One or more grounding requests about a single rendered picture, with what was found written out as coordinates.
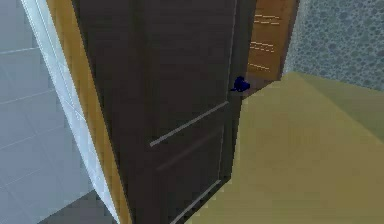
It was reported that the dark brown room door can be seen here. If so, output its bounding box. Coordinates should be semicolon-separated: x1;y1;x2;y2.
70;0;258;224

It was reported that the orange wooden door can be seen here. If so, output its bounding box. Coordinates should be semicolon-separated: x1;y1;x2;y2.
245;0;300;82

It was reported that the dark blue door handle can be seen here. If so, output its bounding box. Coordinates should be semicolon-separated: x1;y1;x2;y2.
230;76;251;93

